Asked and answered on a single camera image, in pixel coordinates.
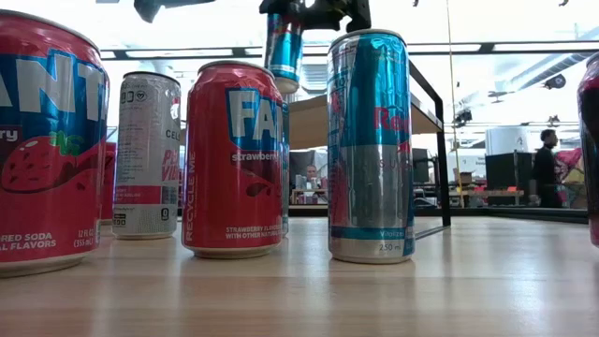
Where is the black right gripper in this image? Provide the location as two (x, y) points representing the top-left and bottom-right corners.
(258, 0), (373, 34)

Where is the red Fanta strawberry can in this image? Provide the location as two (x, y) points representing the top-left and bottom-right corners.
(0, 9), (112, 280)
(181, 59), (287, 260)

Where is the red Coca-Cola can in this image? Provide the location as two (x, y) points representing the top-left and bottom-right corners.
(577, 51), (599, 249)

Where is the long ceiling light bar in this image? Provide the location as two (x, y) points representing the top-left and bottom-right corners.
(100, 40), (599, 61)

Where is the person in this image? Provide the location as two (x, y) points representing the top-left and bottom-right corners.
(302, 163), (323, 192)
(531, 128), (562, 210)

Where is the black monitor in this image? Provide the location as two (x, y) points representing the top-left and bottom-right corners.
(412, 148), (440, 186)

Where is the white Celsius peach can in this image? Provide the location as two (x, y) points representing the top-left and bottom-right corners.
(111, 71), (183, 242)

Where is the white cabinet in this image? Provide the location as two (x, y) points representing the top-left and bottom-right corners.
(485, 125), (534, 155)

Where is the wooden workbench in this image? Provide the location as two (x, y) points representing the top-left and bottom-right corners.
(447, 185), (526, 208)

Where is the black partition panel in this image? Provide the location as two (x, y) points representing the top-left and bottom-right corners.
(485, 152), (534, 209)

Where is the colourful patchwork quilt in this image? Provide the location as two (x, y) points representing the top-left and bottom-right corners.
(554, 148), (589, 210)

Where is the wooden shelf with black frame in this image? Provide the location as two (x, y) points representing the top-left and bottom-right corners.
(285, 59), (453, 241)

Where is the yellow hanging cord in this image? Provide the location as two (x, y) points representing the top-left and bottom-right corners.
(445, 0), (465, 210)

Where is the black aluminium rig frame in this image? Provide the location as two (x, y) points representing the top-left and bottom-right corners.
(287, 204), (590, 226)

